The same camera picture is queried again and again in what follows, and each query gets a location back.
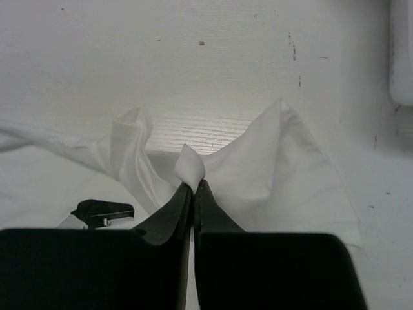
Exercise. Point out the white t shirt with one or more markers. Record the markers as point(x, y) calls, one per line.
point(273, 178)

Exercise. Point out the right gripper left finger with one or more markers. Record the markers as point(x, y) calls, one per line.
point(145, 267)

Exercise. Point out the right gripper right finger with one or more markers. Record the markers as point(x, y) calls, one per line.
point(235, 269)

